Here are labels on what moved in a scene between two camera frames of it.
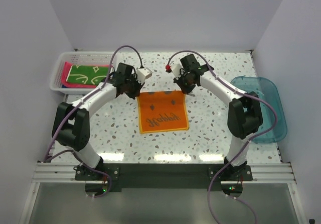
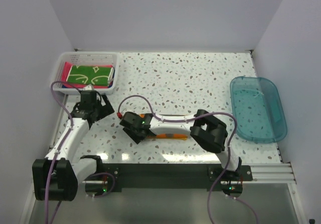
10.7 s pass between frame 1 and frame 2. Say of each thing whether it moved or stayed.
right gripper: moved
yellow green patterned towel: stayed
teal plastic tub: stayed
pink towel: stayed
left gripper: moved
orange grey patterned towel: moved
